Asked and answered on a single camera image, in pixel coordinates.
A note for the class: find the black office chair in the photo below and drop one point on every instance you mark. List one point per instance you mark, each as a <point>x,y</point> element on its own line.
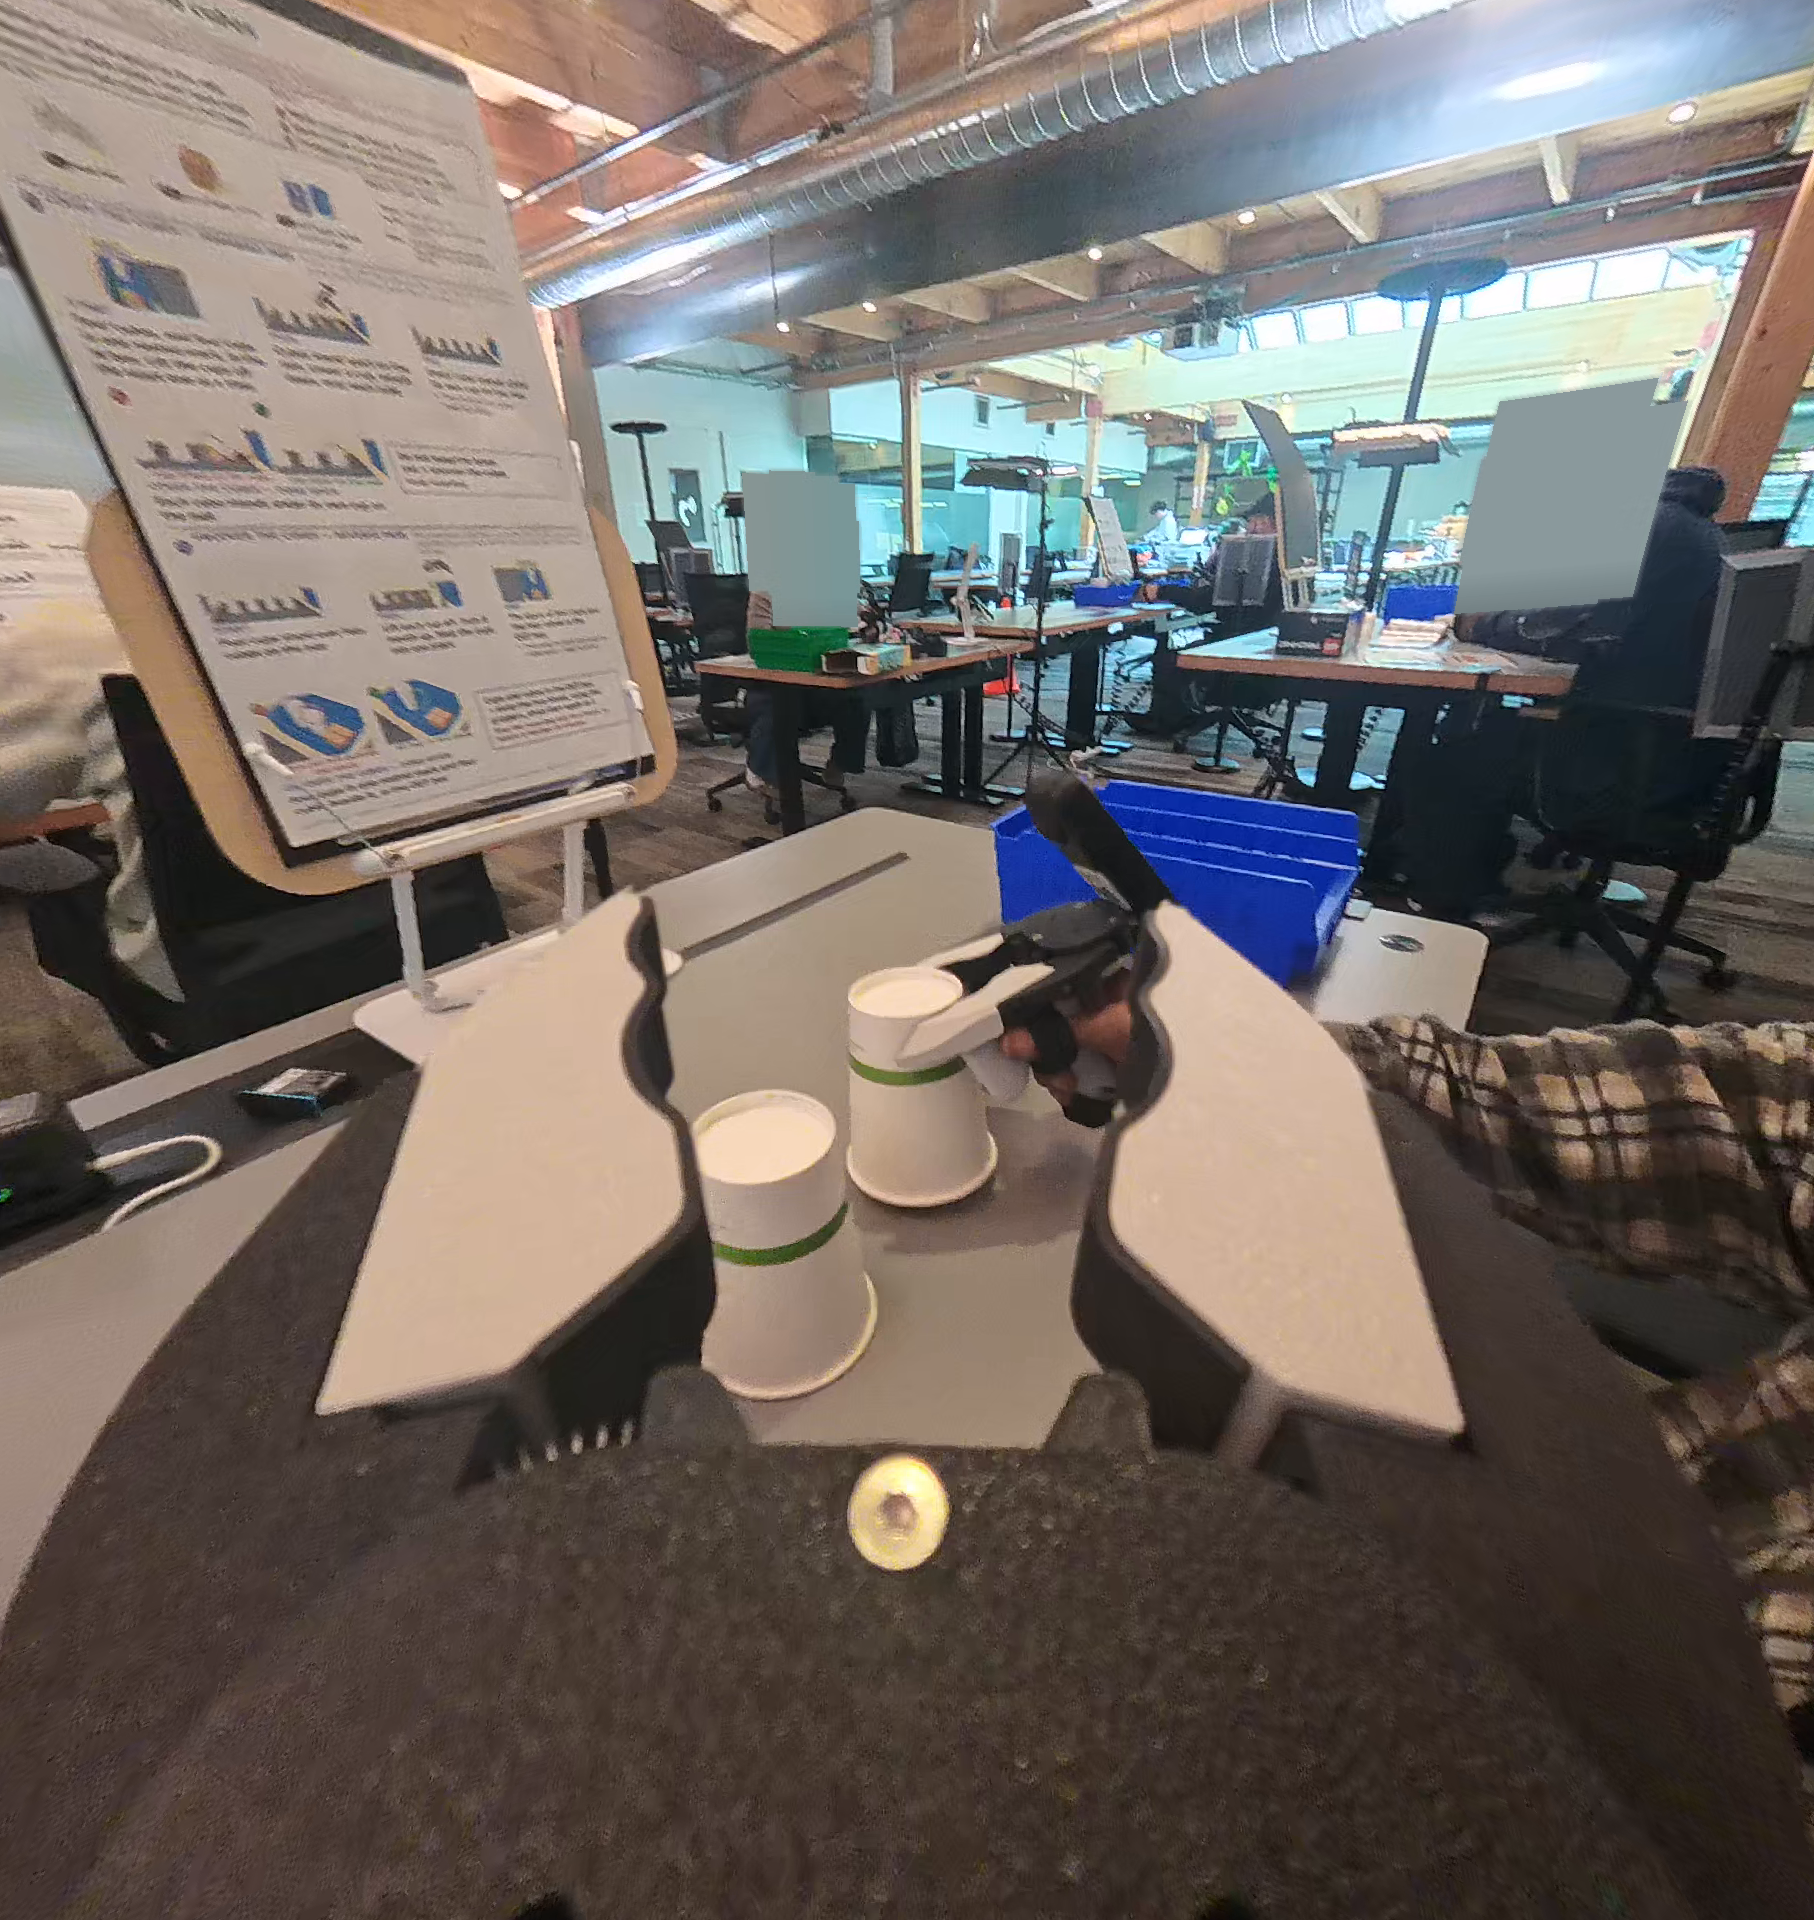
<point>247,929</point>
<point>1657,841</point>

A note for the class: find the wooden desk with black legs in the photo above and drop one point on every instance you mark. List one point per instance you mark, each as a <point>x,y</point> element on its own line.
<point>1372,658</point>
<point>862,671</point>
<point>1058,619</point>

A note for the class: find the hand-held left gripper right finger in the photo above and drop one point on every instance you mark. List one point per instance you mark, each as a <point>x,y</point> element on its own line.
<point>1266,1202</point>

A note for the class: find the black device with green display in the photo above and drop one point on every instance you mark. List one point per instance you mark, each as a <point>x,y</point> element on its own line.
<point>8,1180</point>

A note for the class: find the black pole with round top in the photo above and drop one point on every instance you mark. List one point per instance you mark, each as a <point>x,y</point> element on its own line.
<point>1440,278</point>

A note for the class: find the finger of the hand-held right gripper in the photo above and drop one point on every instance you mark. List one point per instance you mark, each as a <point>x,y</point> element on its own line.
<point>968,1017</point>
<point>968,955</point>

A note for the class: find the white paper cup green band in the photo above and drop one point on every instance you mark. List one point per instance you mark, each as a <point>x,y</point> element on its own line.
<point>909,1126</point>
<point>780,1293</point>

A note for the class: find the stack of green bins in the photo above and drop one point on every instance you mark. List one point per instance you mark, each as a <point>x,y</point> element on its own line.
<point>799,648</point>

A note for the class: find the wooden board with instruction sheet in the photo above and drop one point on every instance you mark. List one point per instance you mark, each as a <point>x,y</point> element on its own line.
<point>321,418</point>

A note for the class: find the black printed box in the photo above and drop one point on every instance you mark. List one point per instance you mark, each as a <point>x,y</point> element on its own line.
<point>1316,635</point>

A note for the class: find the blue plastic bin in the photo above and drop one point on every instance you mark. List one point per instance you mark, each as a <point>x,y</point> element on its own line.
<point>1111,595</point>
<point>1240,886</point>
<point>1420,607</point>

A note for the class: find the small black box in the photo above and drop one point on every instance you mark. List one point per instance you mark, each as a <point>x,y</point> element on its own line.
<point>294,1091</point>

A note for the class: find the person's right hand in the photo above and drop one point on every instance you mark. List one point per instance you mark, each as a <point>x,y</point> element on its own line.
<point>1103,1032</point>

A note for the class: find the grey panel on stand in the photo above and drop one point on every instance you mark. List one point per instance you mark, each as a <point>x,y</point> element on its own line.
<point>1770,647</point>

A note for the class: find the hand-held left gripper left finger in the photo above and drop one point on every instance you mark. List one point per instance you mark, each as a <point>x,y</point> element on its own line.
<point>532,1186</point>

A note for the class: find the small printed box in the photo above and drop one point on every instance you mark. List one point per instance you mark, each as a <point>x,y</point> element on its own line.
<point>878,658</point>

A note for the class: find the black light stand with softbox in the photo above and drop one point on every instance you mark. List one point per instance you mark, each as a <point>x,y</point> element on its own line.
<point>1020,471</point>

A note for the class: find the curved grey reflector panel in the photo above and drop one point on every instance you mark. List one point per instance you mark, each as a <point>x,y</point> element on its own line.
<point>1295,481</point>

